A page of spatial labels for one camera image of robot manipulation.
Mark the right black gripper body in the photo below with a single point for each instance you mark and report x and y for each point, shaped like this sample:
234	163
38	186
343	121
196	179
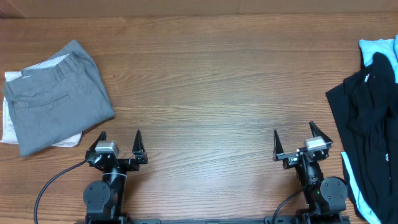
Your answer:
291	158

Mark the black polo shirt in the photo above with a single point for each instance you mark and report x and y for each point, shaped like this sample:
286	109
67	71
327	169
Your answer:
372	98

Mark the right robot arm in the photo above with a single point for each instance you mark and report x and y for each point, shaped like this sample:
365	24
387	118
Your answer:
325	196

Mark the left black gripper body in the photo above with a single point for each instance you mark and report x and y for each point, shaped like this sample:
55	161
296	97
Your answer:
130	164

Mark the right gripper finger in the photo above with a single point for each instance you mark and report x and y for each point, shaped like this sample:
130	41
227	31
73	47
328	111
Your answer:
278	149
316	132

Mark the light blue garment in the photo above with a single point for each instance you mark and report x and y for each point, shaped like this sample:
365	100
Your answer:
388	47

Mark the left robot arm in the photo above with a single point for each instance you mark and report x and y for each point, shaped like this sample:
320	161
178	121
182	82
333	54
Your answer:
104	198

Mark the white folded garment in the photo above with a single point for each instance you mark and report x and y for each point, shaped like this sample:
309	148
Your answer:
8	131

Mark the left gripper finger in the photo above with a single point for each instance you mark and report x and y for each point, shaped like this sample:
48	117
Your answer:
138	147
101	137

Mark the grey folded trousers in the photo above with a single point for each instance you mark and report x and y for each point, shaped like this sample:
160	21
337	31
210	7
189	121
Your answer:
57	99

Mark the black garment with blue trim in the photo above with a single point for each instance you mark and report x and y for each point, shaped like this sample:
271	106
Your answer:
339	105

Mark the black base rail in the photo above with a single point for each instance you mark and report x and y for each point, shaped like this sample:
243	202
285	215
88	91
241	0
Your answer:
211	221

